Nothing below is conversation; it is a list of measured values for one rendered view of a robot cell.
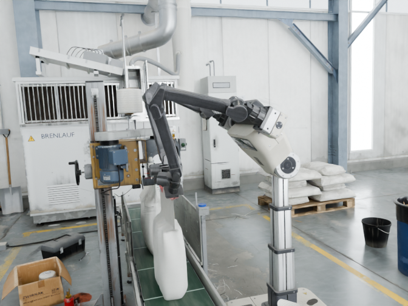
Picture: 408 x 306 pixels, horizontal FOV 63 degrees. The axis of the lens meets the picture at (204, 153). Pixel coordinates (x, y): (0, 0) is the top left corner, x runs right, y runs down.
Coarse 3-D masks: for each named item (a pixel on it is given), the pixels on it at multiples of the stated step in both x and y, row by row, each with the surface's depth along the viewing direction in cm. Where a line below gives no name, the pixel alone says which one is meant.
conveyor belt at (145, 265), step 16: (128, 208) 414; (144, 256) 270; (144, 272) 243; (192, 272) 240; (144, 288) 220; (192, 288) 217; (144, 304) 202; (160, 304) 201; (176, 304) 200; (192, 304) 199; (208, 304) 199
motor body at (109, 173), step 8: (112, 144) 216; (120, 144) 216; (104, 152) 212; (104, 160) 212; (104, 168) 212; (112, 168) 213; (120, 168) 218; (104, 176) 213; (112, 176) 213; (120, 176) 216
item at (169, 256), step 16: (160, 192) 235; (160, 224) 212; (176, 224) 209; (160, 240) 202; (176, 240) 200; (160, 256) 202; (176, 256) 200; (160, 272) 203; (176, 272) 200; (160, 288) 208; (176, 288) 202
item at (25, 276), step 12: (24, 264) 298; (36, 264) 303; (48, 264) 308; (60, 264) 298; (12, 276) 280; (24, 276) 299; (36, 276) 304; (60, 276) 281; (12, 288) 259; (24, 288) 262; (36, 288) 267; (48, 288) 271; (60, 288) 276; (24, 300) 263; (36, 300) 267; (48, 300) 272; (60, 300) 276
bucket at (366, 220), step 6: (366, 222) 376; (372, 222) 376; (378, 222) 374; (384, 222) 369; (390, 222) 359; (366, 228) 359; (372, 228) 353; (378, 228) 348; (384, 228) 350; (366, 234) 361; (372, 234) 355; (378, 234) 352; (384, 234) 352; (366, 240) 364; (372, 240) 357; (378, 240) 354; (384, 240) 354; (372, 246) 358; (378, 246) 355; (384, 246) 356
